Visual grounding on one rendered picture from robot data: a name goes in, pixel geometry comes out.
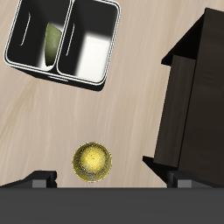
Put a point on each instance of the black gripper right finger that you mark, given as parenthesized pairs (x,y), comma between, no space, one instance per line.
(183,179)

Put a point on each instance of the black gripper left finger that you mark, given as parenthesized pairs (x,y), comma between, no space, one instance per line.
(40,178)

